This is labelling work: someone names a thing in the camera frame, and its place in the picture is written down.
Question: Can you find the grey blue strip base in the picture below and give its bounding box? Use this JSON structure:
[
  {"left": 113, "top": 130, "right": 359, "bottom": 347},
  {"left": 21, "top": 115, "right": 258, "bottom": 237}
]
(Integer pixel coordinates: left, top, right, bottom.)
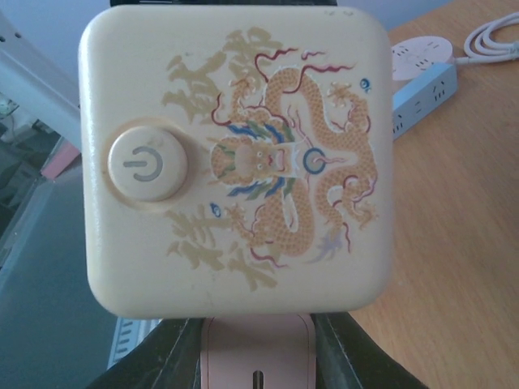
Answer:
[{"left": 392, "top": 63, "right": 458, "bottom": 140}]

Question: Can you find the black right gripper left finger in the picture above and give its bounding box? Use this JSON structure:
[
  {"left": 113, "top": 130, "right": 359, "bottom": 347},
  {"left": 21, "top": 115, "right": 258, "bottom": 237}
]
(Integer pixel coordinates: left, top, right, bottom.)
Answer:
[{"left": 92, "top": 318, "right": 203, "bottom": 389}]

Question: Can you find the grey slotted cable duct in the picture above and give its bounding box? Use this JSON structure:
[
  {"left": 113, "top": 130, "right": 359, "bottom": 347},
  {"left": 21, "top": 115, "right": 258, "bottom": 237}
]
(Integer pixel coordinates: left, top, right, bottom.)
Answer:
[{"left": 107, "top": 318, "right": 161, "bottom": 370}]

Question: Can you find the aluminium rail frame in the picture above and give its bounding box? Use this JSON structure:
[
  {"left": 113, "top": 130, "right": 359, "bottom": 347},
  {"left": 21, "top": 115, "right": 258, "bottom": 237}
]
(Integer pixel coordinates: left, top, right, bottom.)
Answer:
[{"left": 1, "top": 177, "right": 47, "bottom": 269}]

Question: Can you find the white power strip cord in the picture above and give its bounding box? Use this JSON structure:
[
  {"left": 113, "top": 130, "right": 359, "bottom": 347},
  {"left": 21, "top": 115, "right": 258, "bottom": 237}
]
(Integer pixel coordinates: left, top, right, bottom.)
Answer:
[{"left": 452, "top": 11, "right": 519, "bottom": 66}]

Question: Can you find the round beige power strip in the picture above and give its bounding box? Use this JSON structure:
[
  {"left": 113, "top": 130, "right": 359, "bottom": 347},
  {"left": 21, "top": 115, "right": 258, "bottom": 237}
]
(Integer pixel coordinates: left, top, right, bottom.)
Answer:
[{"left": 392, "top": 36, "right": 453, "bottom": 82}]

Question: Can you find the pink small plug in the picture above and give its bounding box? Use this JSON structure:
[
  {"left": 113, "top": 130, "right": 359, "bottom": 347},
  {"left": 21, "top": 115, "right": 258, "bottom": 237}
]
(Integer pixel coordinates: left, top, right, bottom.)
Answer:
[{"left": 199, "top": 314, "right": 316, "bottom": 388}]

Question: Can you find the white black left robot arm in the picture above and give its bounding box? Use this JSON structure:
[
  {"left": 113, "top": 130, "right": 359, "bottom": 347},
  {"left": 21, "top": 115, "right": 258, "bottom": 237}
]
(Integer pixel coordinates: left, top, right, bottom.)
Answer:
[{"left": 1, "top": 15, "right": 81, "bottom": 149}]

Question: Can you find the beige cube plug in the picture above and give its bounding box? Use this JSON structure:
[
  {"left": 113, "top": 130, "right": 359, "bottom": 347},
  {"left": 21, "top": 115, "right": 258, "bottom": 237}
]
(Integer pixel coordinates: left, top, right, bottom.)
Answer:
[{"left": 78, "top": 5, "right": 393, "bottom": 318}]

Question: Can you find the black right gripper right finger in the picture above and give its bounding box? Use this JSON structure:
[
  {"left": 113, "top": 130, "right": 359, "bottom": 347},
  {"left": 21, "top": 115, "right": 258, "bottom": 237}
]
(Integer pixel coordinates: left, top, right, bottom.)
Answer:
[{"left": 314, "top": 313, "right": 427, "bottom": 389}]

